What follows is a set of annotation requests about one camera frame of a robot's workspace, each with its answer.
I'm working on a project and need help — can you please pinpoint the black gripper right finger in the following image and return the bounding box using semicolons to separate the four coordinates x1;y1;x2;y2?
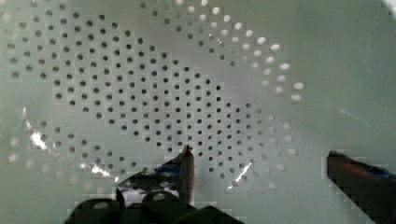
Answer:
326;150;396;224

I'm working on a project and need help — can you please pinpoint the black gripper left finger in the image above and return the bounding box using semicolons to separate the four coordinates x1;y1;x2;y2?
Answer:
116;145;195;207

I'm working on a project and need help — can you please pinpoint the green plastic strainer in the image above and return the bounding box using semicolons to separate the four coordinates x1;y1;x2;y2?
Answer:
1;0;395;224

